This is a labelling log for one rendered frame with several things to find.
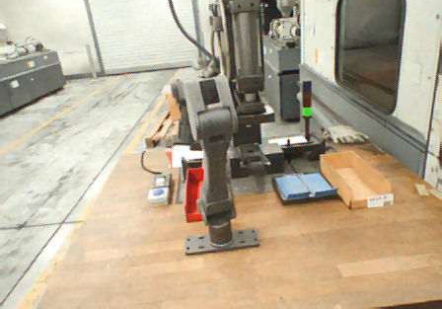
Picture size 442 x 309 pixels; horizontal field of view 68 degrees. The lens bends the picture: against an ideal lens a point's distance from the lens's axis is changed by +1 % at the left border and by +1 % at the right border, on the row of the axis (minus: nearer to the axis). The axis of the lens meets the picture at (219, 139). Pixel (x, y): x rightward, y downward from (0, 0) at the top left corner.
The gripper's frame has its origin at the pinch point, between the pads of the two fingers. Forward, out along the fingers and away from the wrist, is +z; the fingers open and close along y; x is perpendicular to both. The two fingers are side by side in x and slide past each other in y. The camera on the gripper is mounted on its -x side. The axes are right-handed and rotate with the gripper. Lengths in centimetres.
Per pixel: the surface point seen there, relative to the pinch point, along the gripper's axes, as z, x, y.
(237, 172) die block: 9.5, -14.5, -20.2
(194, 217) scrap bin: 13.5, 7.7, -2.4
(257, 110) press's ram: -15.1, -13.3, -24.0
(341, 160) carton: 1, -8, -57
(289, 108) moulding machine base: 62, -299, -161
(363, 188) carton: 4, 7, -57
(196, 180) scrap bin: 14.0, -16.6, -5.6
